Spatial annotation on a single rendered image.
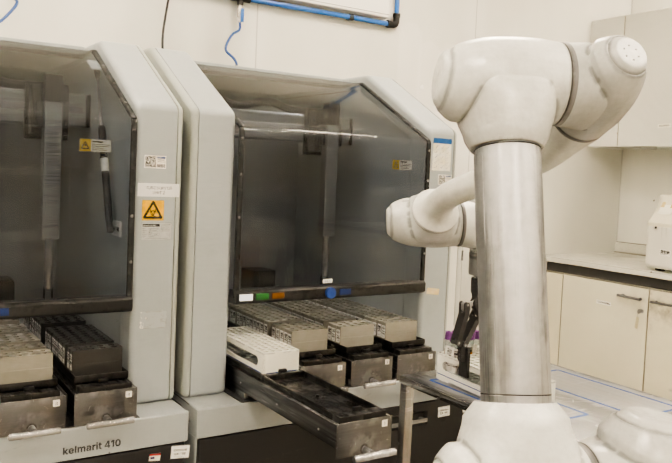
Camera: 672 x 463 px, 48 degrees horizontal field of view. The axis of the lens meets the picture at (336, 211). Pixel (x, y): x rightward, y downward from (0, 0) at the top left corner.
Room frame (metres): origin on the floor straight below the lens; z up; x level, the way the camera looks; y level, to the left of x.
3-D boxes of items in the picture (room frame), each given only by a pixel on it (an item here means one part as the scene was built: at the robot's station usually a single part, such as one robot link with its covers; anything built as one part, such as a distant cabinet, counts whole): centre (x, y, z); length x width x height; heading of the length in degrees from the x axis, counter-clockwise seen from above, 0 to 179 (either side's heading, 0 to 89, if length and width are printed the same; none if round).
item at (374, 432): (1.75, 0.10, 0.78); 0.73 x 0.14 x 0.09; 33
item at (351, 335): (2.06, -0.07, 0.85); 0.12 x 0.02 x 0.06; 122
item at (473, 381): (1.67, -0.37, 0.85); 0.30 x 0.10 x 0.06; 28
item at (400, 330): (2.14, -0.20, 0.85); 0.12 x 0.02 x 0.06; 122
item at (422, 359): (2.34, -0.07, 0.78); 0.73 x 0.14 x 0.09; 33
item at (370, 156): (2.22, 0.12, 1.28); 0.61 x 0.51 x 0.63; 123
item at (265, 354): (1.90, 0.19, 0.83); 0.30 x 0.10 x 0.06; 33
